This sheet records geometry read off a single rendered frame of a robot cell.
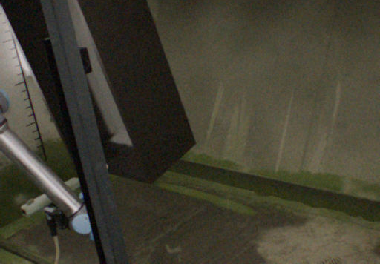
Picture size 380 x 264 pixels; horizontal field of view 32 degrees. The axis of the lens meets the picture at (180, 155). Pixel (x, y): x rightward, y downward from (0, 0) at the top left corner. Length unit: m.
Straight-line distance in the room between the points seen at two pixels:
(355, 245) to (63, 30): 1.98
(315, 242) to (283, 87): 0.94
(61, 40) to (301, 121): 2.16
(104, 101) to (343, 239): 1.46
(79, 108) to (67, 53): 0.15
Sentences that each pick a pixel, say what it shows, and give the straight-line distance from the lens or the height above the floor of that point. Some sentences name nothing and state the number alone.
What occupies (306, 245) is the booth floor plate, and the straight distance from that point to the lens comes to 3.28.
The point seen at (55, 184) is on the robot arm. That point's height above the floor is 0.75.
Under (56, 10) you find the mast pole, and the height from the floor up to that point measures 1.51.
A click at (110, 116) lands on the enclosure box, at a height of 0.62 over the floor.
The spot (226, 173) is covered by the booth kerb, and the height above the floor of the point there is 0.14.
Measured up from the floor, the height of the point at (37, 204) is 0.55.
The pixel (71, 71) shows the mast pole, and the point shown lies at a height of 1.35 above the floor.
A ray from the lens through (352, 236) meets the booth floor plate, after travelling 3.34.
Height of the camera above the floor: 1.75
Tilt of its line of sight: 22 degrees down
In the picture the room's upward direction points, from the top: 11 degrees counter-clockwise
